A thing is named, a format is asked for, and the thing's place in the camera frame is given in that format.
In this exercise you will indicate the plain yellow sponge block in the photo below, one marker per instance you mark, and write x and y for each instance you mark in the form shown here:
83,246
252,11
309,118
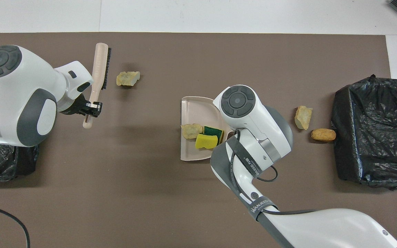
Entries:
206,142

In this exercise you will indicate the yellow sponge with green pad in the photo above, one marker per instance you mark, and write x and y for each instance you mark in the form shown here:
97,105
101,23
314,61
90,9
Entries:
214,131

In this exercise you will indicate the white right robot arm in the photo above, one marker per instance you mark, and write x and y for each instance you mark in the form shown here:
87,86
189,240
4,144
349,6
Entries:
250,113

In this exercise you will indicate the beige hand brush black bristles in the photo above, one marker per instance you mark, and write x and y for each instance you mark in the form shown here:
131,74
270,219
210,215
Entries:
100,62

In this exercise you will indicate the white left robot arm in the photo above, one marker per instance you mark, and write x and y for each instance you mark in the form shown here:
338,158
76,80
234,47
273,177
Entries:
22,86

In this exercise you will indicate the beige plastic dustpan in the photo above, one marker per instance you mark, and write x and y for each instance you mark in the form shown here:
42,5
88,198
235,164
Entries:
195,110

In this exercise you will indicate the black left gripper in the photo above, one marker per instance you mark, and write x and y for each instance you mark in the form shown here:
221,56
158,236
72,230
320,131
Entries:
76,106

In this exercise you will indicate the orange-brown bread roll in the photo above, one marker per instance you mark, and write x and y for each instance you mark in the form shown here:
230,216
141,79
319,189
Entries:
323,134

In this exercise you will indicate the brown table mat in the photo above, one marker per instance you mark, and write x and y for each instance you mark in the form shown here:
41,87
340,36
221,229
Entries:
198,51

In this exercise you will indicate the beige foam chunk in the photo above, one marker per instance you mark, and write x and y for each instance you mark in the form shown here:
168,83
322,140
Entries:
303,117
128,78
191,131

